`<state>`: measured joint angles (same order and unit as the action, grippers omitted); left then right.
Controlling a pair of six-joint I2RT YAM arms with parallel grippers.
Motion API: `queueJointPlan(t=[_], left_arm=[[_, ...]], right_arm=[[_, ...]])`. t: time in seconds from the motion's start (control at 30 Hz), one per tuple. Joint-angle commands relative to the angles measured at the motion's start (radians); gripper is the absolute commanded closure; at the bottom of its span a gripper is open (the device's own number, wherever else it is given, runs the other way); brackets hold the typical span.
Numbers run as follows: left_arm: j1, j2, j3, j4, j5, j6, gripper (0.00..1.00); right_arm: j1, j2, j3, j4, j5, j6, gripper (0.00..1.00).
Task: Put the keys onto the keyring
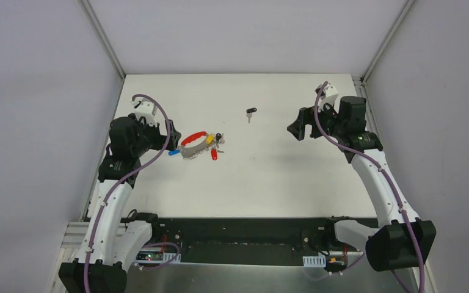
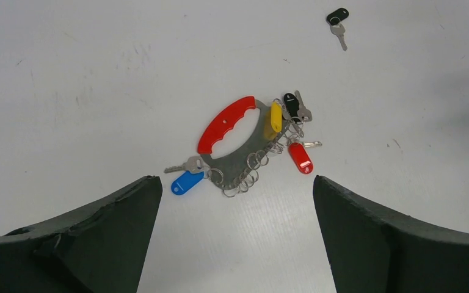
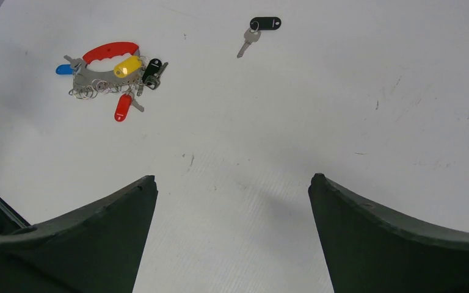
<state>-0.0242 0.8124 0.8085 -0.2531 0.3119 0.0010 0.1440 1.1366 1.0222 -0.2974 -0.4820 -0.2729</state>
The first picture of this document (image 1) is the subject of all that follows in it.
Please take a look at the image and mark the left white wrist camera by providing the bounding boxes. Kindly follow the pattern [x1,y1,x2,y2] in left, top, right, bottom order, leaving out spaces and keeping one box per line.
[131,97,158,127]

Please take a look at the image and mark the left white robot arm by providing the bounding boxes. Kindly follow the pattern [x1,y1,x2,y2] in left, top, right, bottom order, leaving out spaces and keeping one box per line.
[58,113,181,292]

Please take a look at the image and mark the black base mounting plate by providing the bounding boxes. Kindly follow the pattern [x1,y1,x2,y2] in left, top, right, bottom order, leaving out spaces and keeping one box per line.
[122,217,379,267]

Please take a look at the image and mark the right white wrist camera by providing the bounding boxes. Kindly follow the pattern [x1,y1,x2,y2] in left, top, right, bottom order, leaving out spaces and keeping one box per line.
[315,81,339,107]

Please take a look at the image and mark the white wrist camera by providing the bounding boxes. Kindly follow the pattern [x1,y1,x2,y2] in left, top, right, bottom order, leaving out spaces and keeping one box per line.
[315,81,339,107]
[131,97,158,127]

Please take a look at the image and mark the aluminium frame rail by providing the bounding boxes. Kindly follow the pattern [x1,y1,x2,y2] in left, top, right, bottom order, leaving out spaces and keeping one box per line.
[61,221,127,248]

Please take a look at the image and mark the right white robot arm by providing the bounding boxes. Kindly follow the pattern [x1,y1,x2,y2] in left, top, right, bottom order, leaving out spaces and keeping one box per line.
[287,96,436,272]

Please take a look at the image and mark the black-headed loose key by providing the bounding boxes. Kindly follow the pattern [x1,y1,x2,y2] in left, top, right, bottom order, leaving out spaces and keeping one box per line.
[246,107,257,123]

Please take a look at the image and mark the keyring with coloured keys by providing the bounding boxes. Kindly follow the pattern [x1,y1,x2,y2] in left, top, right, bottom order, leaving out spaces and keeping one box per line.
[168,131,225,161]

